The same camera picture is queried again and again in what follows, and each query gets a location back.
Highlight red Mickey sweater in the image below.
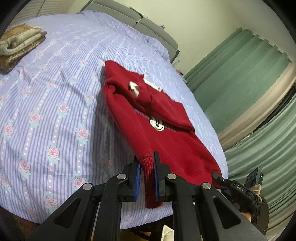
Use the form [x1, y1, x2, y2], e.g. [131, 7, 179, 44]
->
[103, 60, 222, 208]

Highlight folded beige brown clothes stack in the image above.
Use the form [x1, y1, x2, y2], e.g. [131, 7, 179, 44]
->
[1, 24, 47, 72]

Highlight beige sheer curtain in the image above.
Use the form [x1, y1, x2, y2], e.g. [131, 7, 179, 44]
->
[218, 62, 295, 150]

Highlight purple floral striped bedsheet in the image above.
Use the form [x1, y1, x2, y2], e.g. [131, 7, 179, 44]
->
[1, 10, 228, 223]

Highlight green curtain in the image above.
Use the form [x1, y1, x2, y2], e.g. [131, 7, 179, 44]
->
[185, 28, 295, 240]

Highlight grey padded headboard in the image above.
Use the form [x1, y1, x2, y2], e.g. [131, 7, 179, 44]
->
[82, 0, 180, 62]

